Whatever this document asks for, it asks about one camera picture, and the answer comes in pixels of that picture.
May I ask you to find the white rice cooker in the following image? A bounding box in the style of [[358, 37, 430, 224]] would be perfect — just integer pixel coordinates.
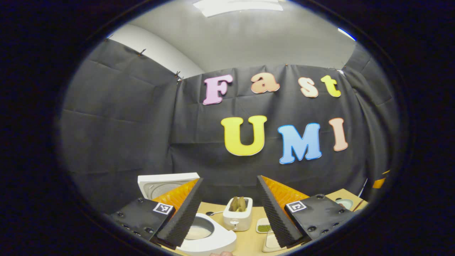
[[138, 172, 237, 256]]

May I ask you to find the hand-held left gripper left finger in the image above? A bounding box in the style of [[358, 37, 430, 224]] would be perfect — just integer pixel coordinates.
[[110, 178, 205, 249]]

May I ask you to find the clear container of rice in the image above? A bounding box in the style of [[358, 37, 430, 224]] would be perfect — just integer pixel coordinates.
[[262, 229, 285, 253]]

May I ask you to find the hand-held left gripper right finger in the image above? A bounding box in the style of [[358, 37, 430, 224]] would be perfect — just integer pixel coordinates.
[[257, 175, 356, 249]]

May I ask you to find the black backdrop cloth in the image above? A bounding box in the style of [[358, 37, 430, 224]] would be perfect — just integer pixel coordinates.
[[59, 37, 400, 215]]

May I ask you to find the white toaster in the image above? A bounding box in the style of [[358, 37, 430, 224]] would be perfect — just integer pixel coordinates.
[[223, 197, 253, 231]]

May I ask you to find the white divided grain dish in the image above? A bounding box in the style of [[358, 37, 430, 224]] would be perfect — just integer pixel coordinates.
[[256, 218, 272, 234]]

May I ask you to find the ceiling light panel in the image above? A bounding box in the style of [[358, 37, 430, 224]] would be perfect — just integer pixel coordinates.
[[337, 27, 357, 42]]

